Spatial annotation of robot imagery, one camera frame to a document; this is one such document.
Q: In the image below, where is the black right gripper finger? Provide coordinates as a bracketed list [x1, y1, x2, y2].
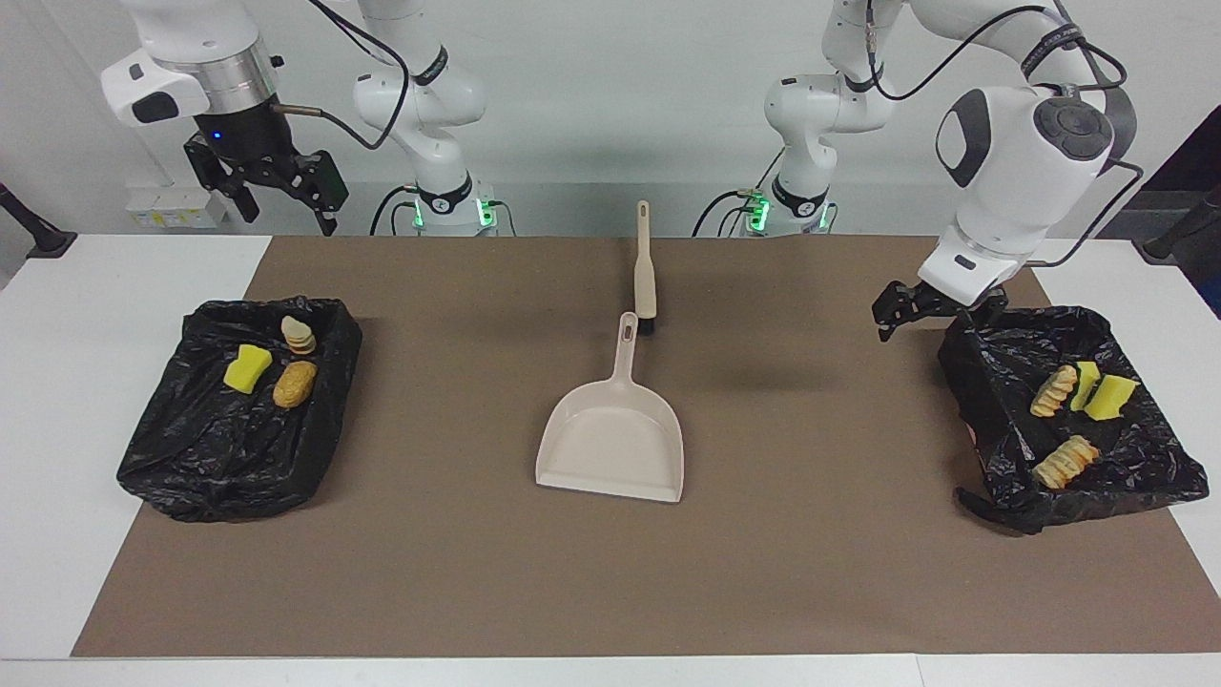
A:
[285, 150, 350, 238]
[183, 134, 261, 226]

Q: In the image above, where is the pale angular bread chunk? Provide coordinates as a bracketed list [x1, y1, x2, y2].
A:
[1029, 364, 1080, 419]

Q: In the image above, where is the yellow sponge with curved notch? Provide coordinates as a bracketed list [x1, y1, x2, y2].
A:
[1070, 361, 1104, 413]

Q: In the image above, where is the yellow sponge with square notch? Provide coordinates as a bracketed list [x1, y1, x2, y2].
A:
[1085, 374, 1142, 422]

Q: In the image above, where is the striped orange bread piece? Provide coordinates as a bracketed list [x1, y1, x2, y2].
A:
[1032, 435, 1101, 490]

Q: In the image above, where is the yellow sponge block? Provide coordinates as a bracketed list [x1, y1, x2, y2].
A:
[223, 343, 274, 395]

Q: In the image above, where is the brown bread roll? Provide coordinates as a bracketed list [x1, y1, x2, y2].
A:
[273, 360, 319, 409]

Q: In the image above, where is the beige brush with black bristles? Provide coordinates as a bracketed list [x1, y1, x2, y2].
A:
[633, 199, 658, 336]

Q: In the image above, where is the beige plastic dustpan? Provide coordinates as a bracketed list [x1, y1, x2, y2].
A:
[535, 312, 685, 504]

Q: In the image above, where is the black bag lined bin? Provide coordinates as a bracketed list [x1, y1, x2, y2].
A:
[116, 294, 363, 523]
[937, 305, 1211, 535]

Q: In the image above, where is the black stand leg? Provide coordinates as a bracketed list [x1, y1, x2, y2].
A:
[0, 181, 77, 259]
[1135, 186, 1221, 263]

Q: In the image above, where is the dark cabinet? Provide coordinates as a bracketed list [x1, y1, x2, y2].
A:
[1097, 105, 1221, 316]

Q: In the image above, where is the brown table mat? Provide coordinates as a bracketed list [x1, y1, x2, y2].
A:
[72, 236, 1221, 657]

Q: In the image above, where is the black right base cable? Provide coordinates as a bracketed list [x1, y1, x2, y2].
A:
[370, 184, 421, 237]

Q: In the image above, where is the black base cable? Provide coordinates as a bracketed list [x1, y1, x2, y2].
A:
[692, 148, 793, 237]
[370, 184, 421, 237]

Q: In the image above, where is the white wall power box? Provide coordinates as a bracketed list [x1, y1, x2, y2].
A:
[126, 184, 230, 230]

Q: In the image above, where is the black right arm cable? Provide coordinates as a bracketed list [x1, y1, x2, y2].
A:
[277, 0, 413, 152]

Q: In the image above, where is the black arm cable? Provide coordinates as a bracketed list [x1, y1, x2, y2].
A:
[863, 0, 1146, 269]
[277, 0, 413, 152]

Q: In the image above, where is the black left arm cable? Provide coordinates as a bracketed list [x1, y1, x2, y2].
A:
[863, 0, 1146, 269]

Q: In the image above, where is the black left base cable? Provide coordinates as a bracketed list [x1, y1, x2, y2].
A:
[692, 148, 793, 237]

